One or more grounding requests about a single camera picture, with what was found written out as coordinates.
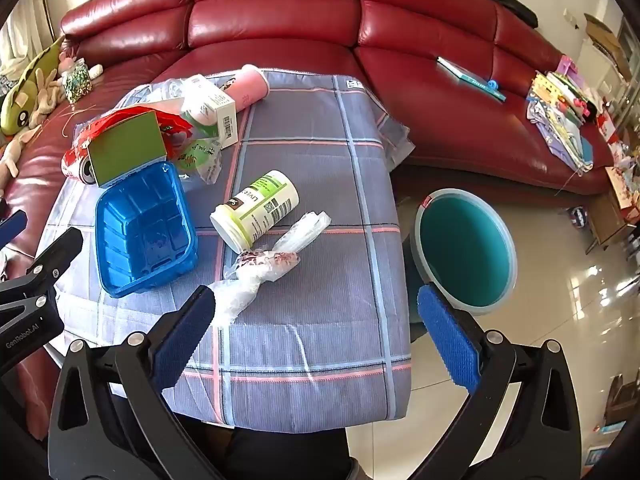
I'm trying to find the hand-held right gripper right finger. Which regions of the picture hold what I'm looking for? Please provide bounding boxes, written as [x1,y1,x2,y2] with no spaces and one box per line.
[410,284,583,480]

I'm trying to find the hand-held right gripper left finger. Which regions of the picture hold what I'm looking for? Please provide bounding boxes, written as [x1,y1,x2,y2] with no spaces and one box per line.
[47,285,226,480]

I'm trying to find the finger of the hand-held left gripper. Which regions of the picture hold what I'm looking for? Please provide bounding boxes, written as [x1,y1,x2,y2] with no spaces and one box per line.
[0,210,28,248]
[0,226,85,331]

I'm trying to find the metal drink can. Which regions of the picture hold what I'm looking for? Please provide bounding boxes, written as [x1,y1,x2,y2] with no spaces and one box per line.
[75,157,98,187]

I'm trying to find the blue plastic tray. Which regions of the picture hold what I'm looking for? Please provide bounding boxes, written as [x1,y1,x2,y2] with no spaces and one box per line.
[95,161,199,298]

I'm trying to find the teal trash bin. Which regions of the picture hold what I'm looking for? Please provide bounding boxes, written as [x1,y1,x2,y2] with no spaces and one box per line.
[402,188,517,317]

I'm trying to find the clear plastic bag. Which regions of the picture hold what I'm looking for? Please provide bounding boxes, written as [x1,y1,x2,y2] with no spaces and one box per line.
[207,211,332,328]

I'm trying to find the red snack wrapper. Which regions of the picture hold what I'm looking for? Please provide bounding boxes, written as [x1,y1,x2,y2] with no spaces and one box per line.
[62,109,193,181]

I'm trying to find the olive green carton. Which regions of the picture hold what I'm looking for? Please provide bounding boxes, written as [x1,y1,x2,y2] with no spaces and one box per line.
[87,111,167,189]

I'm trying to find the white bottle with green label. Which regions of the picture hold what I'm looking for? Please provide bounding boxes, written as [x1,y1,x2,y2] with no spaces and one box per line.
[209,170,300,253]

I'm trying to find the clear green snack packet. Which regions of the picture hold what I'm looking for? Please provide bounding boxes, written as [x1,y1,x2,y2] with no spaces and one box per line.
[172,132,223,186]

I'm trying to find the clear bottle with blue label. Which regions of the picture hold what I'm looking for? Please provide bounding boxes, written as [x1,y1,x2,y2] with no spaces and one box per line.
[150,77,201,111]

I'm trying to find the white and green medicine box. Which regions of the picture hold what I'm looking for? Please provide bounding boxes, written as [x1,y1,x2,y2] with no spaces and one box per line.
[180,76,237,150]

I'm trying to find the pink paper cup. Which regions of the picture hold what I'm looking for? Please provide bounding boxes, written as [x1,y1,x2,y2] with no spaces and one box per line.
[220,64,271,113]

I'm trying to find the green plush toy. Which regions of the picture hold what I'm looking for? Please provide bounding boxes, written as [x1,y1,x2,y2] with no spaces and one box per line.
[0,35,68,136]

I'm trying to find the pink plush rabbit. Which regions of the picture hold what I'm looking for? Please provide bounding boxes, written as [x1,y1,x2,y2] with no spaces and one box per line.
[0,52,76,181]

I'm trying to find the person's dark trousers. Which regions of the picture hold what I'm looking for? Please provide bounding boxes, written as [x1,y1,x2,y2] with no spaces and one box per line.
[175,412,361,480]

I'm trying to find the jar of colourful beads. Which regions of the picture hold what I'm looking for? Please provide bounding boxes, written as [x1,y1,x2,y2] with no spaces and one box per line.
[61,58,93,105]

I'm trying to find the grey plaid cloth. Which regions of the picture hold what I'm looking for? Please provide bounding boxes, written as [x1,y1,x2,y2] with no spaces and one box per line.
[37,71,416,428]

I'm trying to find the white curtain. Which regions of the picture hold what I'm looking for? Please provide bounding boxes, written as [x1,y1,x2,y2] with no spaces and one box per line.
[0,0,56,61]

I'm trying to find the printed cardboard box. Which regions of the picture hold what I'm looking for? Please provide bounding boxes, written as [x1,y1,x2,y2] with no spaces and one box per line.
[590,165,640,251]

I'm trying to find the pile of colourful books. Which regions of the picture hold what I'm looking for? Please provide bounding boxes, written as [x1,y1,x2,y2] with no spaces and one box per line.
[525,55,608,173]

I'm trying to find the teal book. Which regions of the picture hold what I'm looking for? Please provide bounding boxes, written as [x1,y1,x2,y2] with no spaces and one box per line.
[436,56,507,103]

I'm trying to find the red leather sofa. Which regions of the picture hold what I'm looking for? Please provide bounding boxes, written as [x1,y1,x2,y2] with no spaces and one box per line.
[0,0,618,396]

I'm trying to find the open cardboard box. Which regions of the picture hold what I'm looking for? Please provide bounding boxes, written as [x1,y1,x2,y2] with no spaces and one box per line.
[582,12,633,81]

